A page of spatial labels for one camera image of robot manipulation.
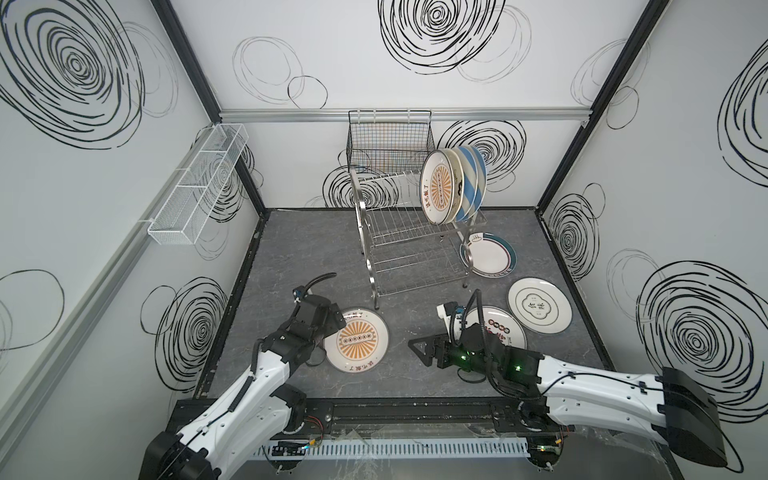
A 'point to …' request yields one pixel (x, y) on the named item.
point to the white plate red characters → (500, 322)
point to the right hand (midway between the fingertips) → (413, 349)
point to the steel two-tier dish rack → (403, 250)
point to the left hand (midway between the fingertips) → (332, 316)
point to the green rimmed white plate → (492, 255)
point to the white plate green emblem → (540, 305)
